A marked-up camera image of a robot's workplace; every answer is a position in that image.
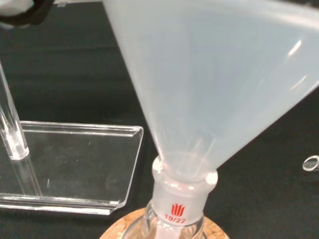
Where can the clear glass weighing funnel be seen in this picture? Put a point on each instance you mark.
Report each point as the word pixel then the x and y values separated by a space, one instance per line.
pixel 310 164

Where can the clear acrylic funnel stand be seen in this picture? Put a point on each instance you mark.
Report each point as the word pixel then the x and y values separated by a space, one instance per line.
pixel 74 161

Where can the black bench cloth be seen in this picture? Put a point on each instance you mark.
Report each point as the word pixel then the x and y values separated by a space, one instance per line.
pixel 74 74

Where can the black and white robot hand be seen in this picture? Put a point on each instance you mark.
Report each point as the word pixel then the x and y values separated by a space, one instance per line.
pixel 22 15

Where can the clear glass round-bottom flask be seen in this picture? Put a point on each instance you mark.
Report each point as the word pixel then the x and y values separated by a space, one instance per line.
pixel 179 199

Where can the small grey tape tab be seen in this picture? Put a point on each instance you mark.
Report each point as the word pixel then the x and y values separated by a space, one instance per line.
pixel 62 4

